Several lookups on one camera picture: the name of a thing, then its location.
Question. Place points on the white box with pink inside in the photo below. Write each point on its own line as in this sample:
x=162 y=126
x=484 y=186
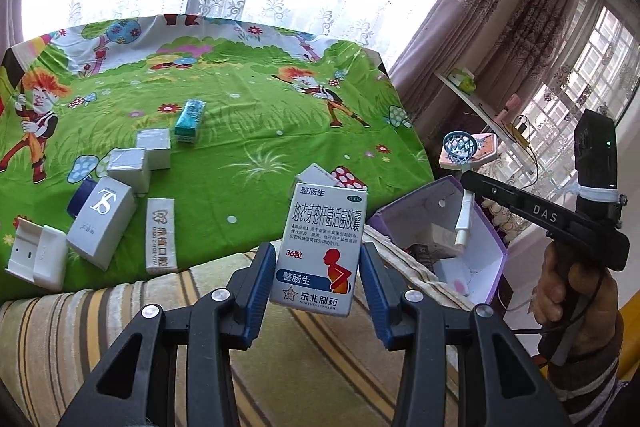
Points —
x=450 y=272

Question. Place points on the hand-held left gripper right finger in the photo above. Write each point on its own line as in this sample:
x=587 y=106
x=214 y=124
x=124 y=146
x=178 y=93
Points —
x=374 y=292

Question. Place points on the teal and white carton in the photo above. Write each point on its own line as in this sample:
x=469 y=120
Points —
x=190 y=122

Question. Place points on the white cube box green print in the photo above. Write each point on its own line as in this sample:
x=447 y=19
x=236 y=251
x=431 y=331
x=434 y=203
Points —
x=312 y=174

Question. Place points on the white wall shelf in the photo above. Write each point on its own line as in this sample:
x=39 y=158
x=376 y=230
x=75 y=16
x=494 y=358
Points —
x=480 y=107

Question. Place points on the green tissue box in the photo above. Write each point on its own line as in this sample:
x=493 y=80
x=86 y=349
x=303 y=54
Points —
x=462 y=80

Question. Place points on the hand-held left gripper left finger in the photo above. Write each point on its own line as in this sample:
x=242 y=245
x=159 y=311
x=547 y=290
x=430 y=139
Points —
x=257 y=287

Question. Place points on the mauve embroidered curtain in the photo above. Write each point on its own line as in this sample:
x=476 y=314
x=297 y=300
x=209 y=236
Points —
x=475 y=7

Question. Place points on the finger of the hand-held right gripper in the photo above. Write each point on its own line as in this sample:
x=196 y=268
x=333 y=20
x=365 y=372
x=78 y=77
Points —
x=492 y=192

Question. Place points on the purple cardboard storage box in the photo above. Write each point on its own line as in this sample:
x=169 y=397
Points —
x=487 y=232

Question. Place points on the pink object on shelf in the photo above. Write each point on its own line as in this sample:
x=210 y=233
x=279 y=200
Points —
x=510 y=105

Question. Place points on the person's right forearm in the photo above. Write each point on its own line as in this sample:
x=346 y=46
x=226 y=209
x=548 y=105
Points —
x=590 y=387

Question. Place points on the white open case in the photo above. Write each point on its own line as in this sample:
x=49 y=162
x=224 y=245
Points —
x=37 y=257

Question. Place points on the white medicine box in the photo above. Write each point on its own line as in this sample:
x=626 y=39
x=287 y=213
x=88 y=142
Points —
x=320 y=237

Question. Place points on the tall pale cardboard box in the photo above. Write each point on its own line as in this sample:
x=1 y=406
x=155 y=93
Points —
x=105 y=227

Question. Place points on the toy basketball hoop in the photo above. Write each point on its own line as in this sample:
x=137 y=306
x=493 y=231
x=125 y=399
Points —
x=482 y=152

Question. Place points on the white box with gold print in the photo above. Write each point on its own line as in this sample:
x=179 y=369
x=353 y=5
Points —
x=161 y=237

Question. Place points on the black printed carton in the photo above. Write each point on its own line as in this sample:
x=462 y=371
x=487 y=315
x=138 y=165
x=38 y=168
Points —
x=420 y=254

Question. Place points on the person's right hand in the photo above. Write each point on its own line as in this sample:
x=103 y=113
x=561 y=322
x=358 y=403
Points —
x=595 y=302

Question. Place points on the small silver-white cube box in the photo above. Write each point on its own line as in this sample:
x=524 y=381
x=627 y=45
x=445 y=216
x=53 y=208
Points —
x=155 y=147
x=127 y=169

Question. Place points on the green cartoon printed bedsheet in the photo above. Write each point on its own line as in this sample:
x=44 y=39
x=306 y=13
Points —
x=250 y=107

